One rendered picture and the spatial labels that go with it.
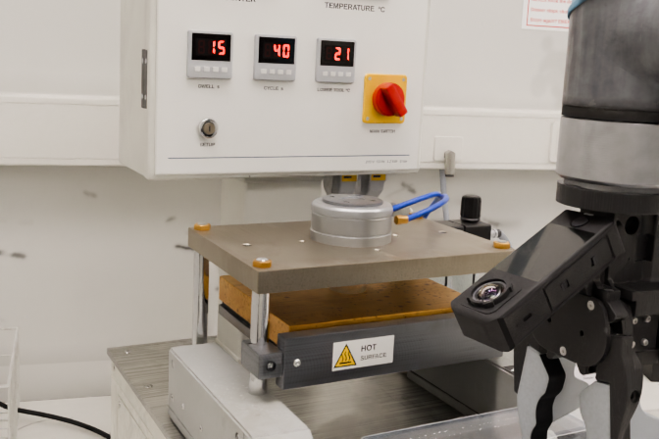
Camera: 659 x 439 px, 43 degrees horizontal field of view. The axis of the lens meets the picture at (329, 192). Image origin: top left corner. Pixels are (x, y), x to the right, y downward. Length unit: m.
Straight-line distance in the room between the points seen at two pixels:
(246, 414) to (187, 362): 0.13
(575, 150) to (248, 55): 0.44
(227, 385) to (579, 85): 0.39
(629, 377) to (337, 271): 0.27
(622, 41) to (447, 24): 0.90
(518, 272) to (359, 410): 0.39
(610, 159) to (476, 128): 0.87
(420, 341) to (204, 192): 0.64
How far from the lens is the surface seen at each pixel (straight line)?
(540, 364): 0.61
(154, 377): 0.95
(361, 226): 0.78
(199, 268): 0.84
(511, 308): 0.50
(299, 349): 0.71
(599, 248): 0.54
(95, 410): 1.33
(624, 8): 0.54
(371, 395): 0.92
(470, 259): 0.79
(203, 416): 0.76
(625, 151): 0.54
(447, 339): 0.78
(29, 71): 1.30
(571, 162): 0.55
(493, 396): 0.85
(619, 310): 0.56
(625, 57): 0.54
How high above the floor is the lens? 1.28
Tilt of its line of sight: 9 degrees down
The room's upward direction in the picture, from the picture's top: 3 degrees clockwise
